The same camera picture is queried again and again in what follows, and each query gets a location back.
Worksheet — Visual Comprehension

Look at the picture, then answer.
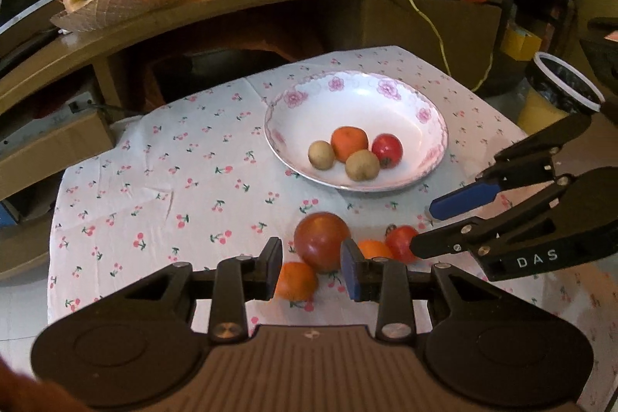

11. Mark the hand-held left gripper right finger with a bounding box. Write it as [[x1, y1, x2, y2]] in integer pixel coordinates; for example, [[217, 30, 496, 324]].
[[340, 238, 503, 342]]

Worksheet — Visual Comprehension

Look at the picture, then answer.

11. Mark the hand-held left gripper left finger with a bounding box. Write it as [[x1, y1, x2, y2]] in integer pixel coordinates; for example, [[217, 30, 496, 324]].
[[123, 237, 284, 344]]

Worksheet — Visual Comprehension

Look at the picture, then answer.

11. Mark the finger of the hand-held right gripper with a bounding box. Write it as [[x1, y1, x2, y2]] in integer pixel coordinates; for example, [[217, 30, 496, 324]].
[[410, 166, 618, 282], [429, 114, 592, 221]]

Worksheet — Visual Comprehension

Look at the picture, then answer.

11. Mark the tangerine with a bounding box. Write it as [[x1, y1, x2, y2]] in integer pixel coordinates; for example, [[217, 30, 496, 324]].
[[358, 239, 394, 260], [331, 127, 369, 164], [274, 262, 319, 302]]

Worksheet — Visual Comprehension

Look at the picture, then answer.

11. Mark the small red fruit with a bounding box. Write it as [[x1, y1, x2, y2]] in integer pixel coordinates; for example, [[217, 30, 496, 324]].
[[385, 225, 420, 263], [371, 133, 403, 168]]

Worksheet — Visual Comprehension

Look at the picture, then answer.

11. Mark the large red apple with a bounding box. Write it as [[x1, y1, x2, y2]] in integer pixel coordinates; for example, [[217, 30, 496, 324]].
[[294, 212, 351, 274]]

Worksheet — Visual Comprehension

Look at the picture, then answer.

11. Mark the white floral rim bowl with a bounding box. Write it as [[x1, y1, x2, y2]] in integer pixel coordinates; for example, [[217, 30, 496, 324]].
[[264, 70, 449, 192]]

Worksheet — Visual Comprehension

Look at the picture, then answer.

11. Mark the yellow trash bin black bag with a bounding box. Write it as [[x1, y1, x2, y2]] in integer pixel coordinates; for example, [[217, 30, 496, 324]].
[[516, 52, 605, 137]]

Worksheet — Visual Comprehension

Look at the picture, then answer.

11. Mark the yellow box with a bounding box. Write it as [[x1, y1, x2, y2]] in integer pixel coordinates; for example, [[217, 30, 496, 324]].
[[501, 25, 542, 61]]

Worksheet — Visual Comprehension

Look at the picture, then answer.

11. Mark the brown kiwi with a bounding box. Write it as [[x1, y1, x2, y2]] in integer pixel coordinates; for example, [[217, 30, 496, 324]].
[[308, 141, 335, 170], [345, 150, 380, 181]]

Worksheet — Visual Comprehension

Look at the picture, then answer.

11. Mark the cherry print tablecloth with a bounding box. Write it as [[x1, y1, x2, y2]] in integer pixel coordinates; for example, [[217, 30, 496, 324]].
[[47, 46, 618, 412]]

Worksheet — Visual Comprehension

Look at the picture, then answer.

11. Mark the cardboard box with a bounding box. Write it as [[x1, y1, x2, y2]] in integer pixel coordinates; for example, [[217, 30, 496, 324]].
[[0, 109, 115, 203]]

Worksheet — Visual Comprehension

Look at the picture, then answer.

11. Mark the curved wooden cabinet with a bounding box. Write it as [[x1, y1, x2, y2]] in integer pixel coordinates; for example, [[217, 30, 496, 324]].
[[0, 0, 503, 282]]

